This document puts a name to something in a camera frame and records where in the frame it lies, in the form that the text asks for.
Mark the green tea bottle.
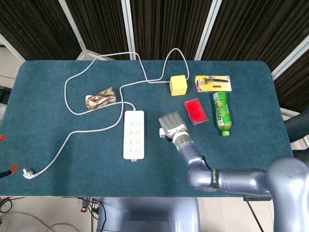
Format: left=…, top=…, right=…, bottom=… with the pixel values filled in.
left=212, top=91, right=233, bottom=137

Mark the razor in yellow package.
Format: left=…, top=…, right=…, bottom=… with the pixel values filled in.
left=194, top=75, right=233, bottom=93

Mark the grey power strip cable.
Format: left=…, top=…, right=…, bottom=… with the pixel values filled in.
left=36, top=47, right=190, bottom=176

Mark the dark slatted partition panel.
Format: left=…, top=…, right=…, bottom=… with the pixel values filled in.
left=195, top=0, right=309, bottom=73
left=122, top=0, right=222, bottom=61
left=0, top=0, right=82, bottom=61
left=59, top=0, right=135, bottom=61

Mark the white power strip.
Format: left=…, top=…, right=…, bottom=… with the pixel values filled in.
left=123, top=110, right=145, bottom=162

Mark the yellow sponge cube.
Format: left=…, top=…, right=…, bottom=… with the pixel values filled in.
left=169, top=74, right=188, bottom=97

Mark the dark grey rounded chair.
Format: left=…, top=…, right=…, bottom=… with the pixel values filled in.
left=283, top=111, right=309, bottom=148

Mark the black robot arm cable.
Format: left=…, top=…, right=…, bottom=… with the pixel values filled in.
left=200, top=154, right=264, bottom=232

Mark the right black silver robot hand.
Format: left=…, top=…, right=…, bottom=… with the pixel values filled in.
left=158, top=110, right=189, bottom=143

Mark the white electrical power plug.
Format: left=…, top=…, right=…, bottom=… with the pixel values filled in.
left=22, top=168, right=39, bottom=180

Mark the grey-blue robot torso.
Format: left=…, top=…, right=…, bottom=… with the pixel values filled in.
left=96, top=197, right=201, bottom=232

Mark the blue table cloth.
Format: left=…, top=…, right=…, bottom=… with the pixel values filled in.
left=0, top=59, right=295, bottom=198

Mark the black desk control panel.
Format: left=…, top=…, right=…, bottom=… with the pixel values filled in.
left=243, top=197, right=273, bottom=202

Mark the gold red snack wrapper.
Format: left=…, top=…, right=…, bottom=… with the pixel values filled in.
left=84, top=87, right=118, bottom=111

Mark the red ink pad box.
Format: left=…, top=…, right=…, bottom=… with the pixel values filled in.
left=183, top=97, right=209, bottom=126

